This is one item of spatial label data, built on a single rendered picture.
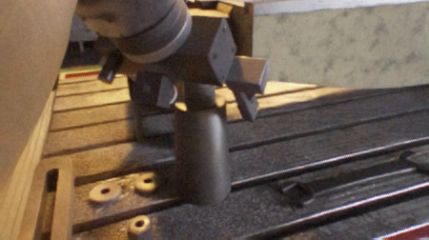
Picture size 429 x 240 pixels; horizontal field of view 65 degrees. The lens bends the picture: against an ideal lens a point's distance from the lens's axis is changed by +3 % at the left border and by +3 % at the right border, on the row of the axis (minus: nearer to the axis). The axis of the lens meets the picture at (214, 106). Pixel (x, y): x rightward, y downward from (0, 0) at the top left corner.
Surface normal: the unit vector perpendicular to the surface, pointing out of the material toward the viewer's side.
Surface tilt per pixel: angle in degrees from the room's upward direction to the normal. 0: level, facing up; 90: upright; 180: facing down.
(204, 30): 40
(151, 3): 108
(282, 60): 90
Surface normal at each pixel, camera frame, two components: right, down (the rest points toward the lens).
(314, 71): 0.34, 0.37
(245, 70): -0.29, -0.46
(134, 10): 0.44, 0.72
